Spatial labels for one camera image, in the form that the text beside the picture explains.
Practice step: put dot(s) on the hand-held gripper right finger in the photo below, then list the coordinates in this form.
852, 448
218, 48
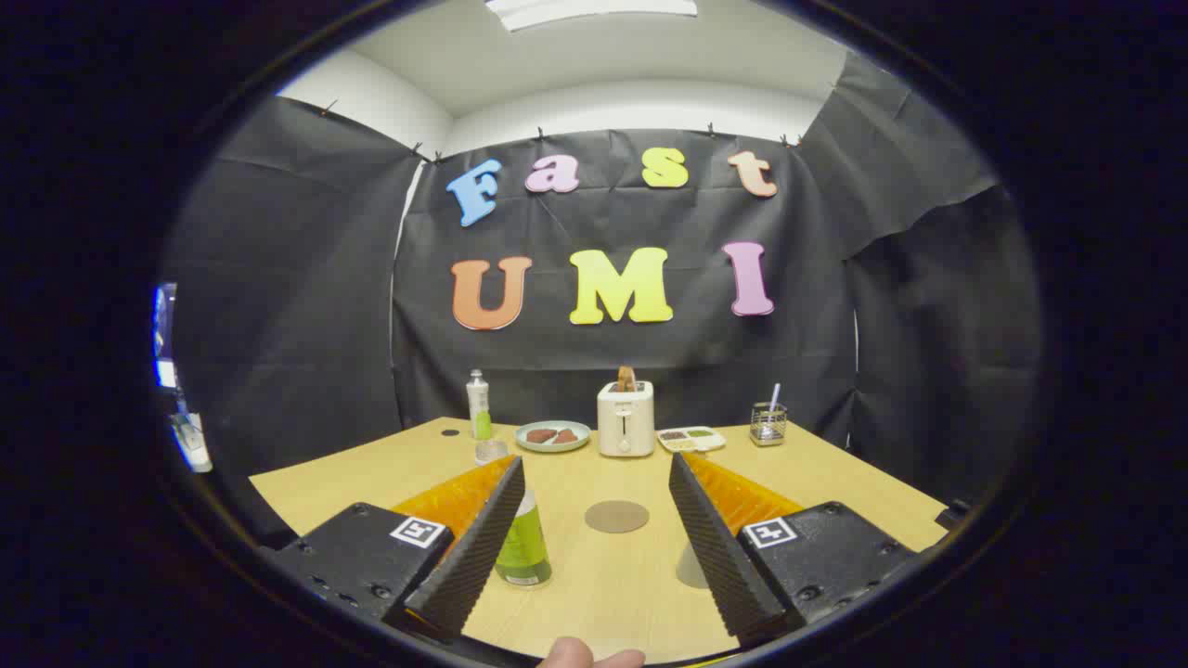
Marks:
710, 547

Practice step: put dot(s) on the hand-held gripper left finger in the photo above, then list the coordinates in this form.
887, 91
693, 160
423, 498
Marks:
483, 547

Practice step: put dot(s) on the clear juice bottle green label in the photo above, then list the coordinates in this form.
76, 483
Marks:
525, 549

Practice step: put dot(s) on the round brown coaster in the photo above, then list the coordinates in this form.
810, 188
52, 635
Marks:
616, 516

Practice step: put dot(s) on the small white green bottle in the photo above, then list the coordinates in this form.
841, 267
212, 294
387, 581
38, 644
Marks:
478, 405

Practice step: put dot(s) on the white divided condiment tray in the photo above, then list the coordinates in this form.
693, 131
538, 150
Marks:
690, 438

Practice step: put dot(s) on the wooden table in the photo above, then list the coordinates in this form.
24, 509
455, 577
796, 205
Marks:
603, 584

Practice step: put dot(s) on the pale green plate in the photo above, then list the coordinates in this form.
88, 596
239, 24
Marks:
552, 445

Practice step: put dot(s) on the white toaster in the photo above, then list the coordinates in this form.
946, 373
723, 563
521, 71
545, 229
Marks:
626, 422

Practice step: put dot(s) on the white straw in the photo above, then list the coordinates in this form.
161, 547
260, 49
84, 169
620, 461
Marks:
774, 397

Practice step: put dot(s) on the toast slice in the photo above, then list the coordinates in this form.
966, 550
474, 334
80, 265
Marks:
626, 378

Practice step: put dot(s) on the black backdrop cloth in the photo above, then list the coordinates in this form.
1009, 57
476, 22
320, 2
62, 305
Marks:
650, 343

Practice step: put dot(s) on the black table edge clamp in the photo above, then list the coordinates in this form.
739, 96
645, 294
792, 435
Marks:
956, 512

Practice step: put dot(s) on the white object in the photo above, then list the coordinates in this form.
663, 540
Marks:
192, 443

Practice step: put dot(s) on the blue lit screen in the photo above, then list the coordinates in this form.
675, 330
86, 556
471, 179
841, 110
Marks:
164, 334

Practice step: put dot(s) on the ceiling light panel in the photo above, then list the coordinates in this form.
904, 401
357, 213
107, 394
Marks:
590, 9

